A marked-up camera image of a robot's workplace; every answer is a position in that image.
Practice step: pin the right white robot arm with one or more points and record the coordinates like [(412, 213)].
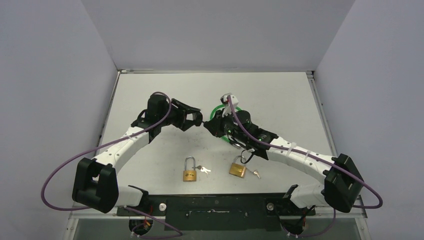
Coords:
[(337, 177)]

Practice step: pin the brass padlock keys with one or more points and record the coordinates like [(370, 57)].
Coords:
[(255, 173), (203, 169)]

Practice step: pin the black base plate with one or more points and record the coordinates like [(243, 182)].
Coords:
[(222, 212)]

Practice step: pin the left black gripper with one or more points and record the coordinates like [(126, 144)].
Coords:
[(182, 111)]

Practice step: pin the brass padlock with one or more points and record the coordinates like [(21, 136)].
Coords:
[(238, 170), (189, 175)]

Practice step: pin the green cable lock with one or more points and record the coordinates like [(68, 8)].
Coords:
[(224, 138)]

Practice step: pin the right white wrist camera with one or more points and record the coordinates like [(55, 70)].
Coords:
[(230, 103)]

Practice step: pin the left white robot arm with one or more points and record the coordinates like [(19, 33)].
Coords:
[(96, 183)]

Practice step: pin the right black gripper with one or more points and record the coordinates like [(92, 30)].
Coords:
[(218, 124)]

